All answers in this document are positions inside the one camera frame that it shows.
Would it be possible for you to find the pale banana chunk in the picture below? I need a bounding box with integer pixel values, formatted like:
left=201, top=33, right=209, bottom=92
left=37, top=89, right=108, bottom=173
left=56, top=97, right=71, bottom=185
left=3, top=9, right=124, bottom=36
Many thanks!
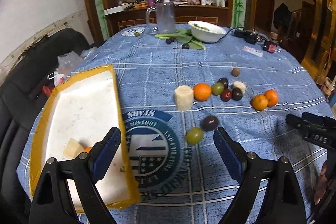
left=63, top=138, right=85, bottom=159

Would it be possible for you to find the white pink packet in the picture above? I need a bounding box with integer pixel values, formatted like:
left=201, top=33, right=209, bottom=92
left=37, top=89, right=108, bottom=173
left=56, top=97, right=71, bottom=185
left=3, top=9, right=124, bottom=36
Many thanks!
left=243, top=46, right=263, bottom=57

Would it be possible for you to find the small mandarin orange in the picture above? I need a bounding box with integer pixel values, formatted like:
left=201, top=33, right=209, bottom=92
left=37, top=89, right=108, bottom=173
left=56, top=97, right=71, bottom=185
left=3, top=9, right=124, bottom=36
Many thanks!
left=264, top=89, right=278, bottom=107

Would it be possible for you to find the black device with cable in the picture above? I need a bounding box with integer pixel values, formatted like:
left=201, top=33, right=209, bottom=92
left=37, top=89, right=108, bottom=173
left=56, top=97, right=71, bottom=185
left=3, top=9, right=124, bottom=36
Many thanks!
left=222, top=27, right=278, bottom=53

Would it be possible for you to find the red plastic bag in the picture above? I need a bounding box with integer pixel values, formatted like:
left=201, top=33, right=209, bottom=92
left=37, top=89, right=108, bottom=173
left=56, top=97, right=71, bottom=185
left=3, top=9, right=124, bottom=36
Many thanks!
left=42, top=77, right=65, bottom=98

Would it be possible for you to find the dark plum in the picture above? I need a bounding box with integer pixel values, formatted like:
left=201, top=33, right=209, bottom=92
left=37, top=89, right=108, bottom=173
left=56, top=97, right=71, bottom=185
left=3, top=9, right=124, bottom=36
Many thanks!
left=231, top=88, right=243, bottom=101
left=201, top=115, right=219, bottom=132

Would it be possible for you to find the fuzzy white round fruit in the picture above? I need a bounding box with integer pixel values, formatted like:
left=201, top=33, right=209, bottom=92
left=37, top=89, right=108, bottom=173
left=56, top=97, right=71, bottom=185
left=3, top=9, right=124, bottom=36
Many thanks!
left=232, top=81, right=246, bottom=94

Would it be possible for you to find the green grape in cluster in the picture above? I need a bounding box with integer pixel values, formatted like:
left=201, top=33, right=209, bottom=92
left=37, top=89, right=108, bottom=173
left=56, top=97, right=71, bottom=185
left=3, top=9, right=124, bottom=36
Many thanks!
left=211, top=82, right=225, bottom=96

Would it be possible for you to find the dark grape in cluster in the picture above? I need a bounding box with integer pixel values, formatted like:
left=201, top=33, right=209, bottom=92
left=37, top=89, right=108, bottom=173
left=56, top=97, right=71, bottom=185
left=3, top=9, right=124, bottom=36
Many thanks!
left=218, top=77, right=229, bottom=89

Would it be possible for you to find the clear plastic bag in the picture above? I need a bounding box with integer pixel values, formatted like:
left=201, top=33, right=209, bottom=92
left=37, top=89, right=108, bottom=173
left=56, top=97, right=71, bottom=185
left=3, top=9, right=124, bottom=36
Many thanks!
left=47, top=47, right=98, bottom=80

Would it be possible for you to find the blue checked tablecloth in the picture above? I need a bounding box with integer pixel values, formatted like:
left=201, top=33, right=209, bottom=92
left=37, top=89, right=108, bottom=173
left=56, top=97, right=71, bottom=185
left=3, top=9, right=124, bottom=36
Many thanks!
left=16, top=23, right=336, bottom=224

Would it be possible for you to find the green leafy vegetable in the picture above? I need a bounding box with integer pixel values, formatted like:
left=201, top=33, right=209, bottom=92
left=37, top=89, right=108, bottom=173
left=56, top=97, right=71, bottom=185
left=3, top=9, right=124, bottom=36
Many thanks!
left=155, top=28, right=206, bottom=51

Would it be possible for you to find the red jujube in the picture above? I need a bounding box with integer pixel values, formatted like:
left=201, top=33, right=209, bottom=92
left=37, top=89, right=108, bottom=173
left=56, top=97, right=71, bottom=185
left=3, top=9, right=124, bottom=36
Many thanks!
left=220, top=89, right=232, bottom=102

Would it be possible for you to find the white ceramic bowl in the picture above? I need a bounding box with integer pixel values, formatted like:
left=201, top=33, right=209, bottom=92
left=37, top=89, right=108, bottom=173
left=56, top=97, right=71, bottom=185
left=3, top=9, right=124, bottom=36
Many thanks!
left=188, top=20, right=227, bottom=43

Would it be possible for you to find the person right hand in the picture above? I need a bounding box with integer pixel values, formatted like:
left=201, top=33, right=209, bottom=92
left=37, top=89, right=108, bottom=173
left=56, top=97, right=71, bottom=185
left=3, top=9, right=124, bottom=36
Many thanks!
left=314, top=161, right=328, bottom=205

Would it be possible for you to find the large orange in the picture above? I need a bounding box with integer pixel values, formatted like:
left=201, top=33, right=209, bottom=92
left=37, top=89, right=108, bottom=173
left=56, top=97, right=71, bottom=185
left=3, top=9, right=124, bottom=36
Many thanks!
left=193, top=83, right=212, bottom=101

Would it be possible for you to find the clear glass pitcher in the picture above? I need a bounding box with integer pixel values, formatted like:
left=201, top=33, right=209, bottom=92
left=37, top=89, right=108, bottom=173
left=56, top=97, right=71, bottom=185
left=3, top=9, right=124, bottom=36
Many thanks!
left=146, top=2, right=176, bottom=34

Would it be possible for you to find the yellow rimmed white tray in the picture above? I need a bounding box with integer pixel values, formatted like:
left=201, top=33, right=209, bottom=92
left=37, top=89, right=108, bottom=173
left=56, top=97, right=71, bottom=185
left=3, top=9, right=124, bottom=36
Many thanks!
left=29, top=65, right=140, bottom=210

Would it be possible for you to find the black leather sofa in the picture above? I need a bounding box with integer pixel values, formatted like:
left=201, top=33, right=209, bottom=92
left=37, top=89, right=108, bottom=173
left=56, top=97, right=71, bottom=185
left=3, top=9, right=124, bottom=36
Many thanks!
left=1, top=28, right=89, bottom=223

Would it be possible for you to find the dark wooden sideboard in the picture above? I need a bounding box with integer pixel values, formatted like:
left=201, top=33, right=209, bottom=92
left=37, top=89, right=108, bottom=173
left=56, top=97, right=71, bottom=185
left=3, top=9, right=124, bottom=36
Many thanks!
left=106, top=5, right=232, bottom=35

